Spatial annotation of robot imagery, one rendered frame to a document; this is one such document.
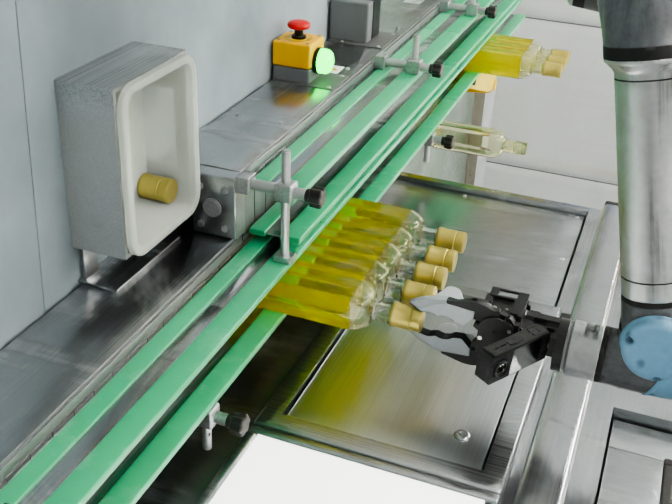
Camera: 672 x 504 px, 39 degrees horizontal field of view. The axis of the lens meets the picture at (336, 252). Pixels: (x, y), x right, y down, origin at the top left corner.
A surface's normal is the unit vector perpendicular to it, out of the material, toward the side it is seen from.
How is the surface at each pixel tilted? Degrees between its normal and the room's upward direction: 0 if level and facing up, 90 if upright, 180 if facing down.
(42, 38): 0
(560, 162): 90
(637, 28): 102
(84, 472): 90
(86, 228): 90
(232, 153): 90
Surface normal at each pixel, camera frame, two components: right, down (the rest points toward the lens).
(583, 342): -0.21, -0.36
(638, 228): -0.71, 0.30
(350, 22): -0.36, 0.44
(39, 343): 0.04, -0.87
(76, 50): 0.93, 0.21
